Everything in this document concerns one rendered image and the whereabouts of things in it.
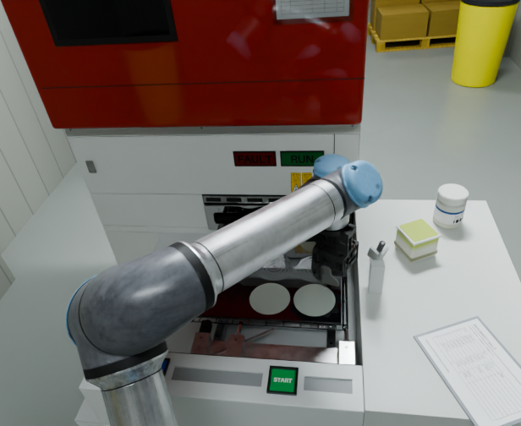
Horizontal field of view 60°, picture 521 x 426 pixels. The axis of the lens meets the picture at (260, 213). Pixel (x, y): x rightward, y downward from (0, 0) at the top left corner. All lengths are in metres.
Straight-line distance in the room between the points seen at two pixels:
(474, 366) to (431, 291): 0.19
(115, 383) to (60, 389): 1.63
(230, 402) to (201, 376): 0.08
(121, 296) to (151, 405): 0.18
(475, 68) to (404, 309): 3.61
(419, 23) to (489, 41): 1.15
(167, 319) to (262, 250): 0.16
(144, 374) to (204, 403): 0.30
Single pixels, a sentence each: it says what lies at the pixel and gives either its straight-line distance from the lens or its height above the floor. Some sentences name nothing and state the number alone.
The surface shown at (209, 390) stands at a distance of 0.92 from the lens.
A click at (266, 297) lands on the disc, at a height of 0.90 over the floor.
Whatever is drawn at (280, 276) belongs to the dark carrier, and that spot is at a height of 0.90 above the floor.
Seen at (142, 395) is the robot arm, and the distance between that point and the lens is 0.66.
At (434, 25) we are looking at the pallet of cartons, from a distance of 5.39.
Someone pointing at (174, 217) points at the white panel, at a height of 0.88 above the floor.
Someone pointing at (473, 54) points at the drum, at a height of 0.30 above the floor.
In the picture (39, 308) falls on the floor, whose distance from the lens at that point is 2.66.
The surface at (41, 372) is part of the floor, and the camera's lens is 2.38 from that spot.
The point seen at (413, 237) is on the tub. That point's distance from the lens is 1.09.
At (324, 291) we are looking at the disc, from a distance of 1.12.
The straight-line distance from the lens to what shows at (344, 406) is 0.89.
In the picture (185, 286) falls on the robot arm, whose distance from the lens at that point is 0.53.
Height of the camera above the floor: 1.74
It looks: 38 degrees down
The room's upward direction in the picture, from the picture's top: 6 degrees counter-clockwise
